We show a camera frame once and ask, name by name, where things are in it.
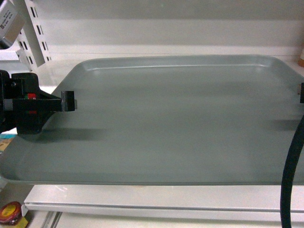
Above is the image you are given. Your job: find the black thick cable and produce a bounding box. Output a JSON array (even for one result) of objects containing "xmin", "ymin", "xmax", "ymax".
[{"xmin": 280, "ymin": 117, "xmax": 304, "ymax": 228}]

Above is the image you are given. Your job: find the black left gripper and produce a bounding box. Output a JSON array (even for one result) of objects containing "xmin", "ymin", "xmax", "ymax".
[{"xmin": 0, "ymin": 70, "xmax": 76, "ymax": 134}]

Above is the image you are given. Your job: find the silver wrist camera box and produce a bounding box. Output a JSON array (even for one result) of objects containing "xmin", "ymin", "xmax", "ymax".
[{"xmin": 0, "ymin": 0, "xmax": 25, "ymax": 50}]

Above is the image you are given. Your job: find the white upper shelf board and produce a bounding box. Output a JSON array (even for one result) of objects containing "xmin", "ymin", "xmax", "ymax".
[{"xmin": 23, "ymin": 184, "xmax": 304, "ymax": 223}]

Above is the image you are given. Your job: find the red lid jar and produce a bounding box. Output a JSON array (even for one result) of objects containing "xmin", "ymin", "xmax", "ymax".
[{"xmin": 0, "ymin": 201, "xmax": 22, "ymax": 226}]

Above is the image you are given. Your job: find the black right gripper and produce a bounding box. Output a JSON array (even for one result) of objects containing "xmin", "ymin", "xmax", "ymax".
[{"xmin": 298, "ymin": 83, "xmax": 304, "ymax": 104}]

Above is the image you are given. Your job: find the white slotted shelf upright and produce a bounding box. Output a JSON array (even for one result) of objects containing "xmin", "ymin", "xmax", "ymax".
[{"xmin": 14, "ymin": 0, "xmax": 52, "ymax": 70}]

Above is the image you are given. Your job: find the grey silver tray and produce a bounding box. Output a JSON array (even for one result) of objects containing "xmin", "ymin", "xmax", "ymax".
[{"xmin": 0, "ymin": 56, "xmax": 304, "ymax": 185}]

